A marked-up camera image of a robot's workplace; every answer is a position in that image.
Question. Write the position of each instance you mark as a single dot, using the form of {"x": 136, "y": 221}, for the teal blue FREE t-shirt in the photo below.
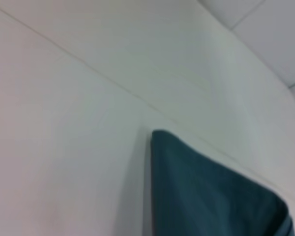
{"x": 206, "y": 191}

